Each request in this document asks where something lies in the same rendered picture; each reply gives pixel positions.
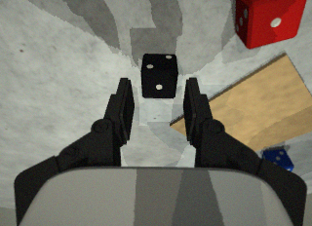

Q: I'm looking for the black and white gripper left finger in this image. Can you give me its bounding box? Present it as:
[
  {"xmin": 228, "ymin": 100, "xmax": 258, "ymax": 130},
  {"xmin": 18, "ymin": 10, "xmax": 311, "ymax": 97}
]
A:
[{"xmin": 14, "ymin": 78, "xmax": 135, "ymax": 226}]

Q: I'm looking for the blue die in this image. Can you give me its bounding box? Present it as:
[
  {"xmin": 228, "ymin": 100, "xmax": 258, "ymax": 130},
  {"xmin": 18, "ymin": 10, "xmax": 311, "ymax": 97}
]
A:
[{"xmin": 262, "ymin": 149, "xmax": 294, "ymax": 171}]

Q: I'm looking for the black die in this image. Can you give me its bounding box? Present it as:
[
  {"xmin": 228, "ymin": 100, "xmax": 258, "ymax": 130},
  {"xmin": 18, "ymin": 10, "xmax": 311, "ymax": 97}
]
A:
[{"xmin": 140, "ymin": 54, "xmax": 178, "ymax": 98}]

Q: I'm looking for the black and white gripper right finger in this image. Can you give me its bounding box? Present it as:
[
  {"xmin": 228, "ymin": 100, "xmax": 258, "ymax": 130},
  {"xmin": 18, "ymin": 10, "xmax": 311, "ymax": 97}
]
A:
[{"xmin": 183, "ymin": 78, "xmax": 307, "ymax": 226}]

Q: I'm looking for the tan flat mat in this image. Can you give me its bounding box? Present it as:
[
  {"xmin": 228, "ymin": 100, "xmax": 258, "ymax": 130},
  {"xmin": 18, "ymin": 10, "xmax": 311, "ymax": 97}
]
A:
[{"xmin": 209, "ymin": 54, "xmax": 312, "ymax": 151}]

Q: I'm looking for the red die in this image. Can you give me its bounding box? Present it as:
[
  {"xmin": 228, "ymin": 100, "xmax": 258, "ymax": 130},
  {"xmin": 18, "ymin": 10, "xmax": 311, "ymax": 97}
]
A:
[{"xmin": 235, "ymin": 0, "xmax": 306, "ymax": 50}]

